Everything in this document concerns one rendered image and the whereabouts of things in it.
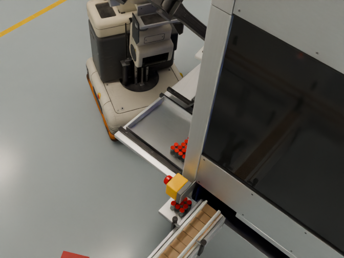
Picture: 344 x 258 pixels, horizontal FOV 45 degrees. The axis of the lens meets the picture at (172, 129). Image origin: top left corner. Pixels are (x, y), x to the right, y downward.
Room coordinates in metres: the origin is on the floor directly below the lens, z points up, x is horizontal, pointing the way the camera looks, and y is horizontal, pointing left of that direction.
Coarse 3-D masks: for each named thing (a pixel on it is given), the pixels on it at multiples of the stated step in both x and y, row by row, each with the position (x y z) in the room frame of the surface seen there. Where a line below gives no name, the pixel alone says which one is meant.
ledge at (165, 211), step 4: (168, 200) 0.81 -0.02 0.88; (172, 200) 0.81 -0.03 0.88; (164, 204) 0.79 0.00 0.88; (168, 204) 0.79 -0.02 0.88; (192, 204) 0.80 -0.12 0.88; (160, 208) 0.77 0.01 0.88; (164, 208) 0.77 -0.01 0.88; (168, 208) 0.77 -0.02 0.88; (160, 212) 0.75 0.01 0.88; (164, 212) 0.75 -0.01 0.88; (168, 212) 0.75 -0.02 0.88; (172, 212) 0.76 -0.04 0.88; (164, 216) 0.74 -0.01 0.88; (168, 216) 0.74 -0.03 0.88; (172, 216) 0.74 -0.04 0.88; (176, 216) 0.74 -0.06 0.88; (184, 216) 0.75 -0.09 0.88; (168, 220) 0.72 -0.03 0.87; (180, 220) 0.73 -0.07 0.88
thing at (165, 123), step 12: (156, 108) 1.29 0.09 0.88; (168, 108) 1.30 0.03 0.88; (180, 108) 1.28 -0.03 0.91; (144, 120) 1.21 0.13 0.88; (156, 120) 1.22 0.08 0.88; (168, 120) 1.22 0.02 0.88; (180, 120) 1.23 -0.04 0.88; (132, 132) 1.11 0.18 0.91; (144, 132) 1.14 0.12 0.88; (156, 132) 1.15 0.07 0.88; (168, 132) 1.15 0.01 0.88; (180, 132) 1.16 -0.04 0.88; (156, 144) 1.08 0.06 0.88; (168, 144) 1.09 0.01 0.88; (180, 144) 1.09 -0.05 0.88; (168, 156) 1.02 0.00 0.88; (180, 168) 0.95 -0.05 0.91
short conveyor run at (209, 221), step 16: (192, 208) 0.76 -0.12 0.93; (208, 208) 0.77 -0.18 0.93; (176, 224) 0.67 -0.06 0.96; (192, 224) 0.69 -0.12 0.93; (208, 224) 0.68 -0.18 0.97; (176, 240) 0.62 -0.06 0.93; (192, 240) 0.61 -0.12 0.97; (208, 240) 0.65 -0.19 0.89; (160, 256) 0.55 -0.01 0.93; (176, 256) 0.56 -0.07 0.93; (192, 256) 0.56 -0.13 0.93
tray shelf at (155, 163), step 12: (192, 72) 1.56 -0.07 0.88; (180, 84) 1.46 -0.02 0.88; (192, 84) 1.47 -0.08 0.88; (168, 96) 1.38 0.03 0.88; (192, 96) 1.39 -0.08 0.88; (192, 108) 1.32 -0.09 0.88; (132, 120) 1.20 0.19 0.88; (120, 132) 1.13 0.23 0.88; (132, 144) 1.07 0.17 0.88; (144, 156) 1.01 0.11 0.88; (156, 168) 0.96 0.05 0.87; (168, 168) 0.96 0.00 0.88
